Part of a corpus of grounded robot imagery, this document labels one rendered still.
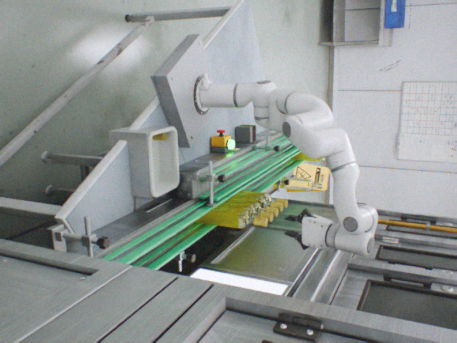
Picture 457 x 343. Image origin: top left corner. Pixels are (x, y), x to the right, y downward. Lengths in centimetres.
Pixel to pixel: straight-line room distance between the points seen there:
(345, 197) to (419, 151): 615
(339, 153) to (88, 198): 77
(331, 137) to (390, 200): 635
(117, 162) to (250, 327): 98
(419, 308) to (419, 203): 624
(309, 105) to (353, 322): 102
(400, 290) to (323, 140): 55
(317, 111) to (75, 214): 82
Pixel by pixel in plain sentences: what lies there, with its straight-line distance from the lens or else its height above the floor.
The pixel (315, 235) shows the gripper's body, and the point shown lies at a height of 135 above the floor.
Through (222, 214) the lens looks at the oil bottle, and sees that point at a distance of 167.
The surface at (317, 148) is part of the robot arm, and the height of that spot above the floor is 136.
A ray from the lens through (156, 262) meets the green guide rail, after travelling 144.
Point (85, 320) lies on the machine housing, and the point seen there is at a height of 128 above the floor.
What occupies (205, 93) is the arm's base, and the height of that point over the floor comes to 85.
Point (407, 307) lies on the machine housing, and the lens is 153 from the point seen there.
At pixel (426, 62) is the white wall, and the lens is 741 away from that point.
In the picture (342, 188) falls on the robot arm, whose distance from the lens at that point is 141.
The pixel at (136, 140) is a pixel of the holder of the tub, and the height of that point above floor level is 79.
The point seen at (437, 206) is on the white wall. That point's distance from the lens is 774.
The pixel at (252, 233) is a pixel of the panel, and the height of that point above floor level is 103.
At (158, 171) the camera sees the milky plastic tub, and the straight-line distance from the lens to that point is 170.
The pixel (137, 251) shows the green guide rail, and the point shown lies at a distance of 134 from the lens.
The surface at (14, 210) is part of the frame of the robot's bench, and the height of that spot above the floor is 49.
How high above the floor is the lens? 170
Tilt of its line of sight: 24 degrees down
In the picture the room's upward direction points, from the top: 95 degrees clockwise
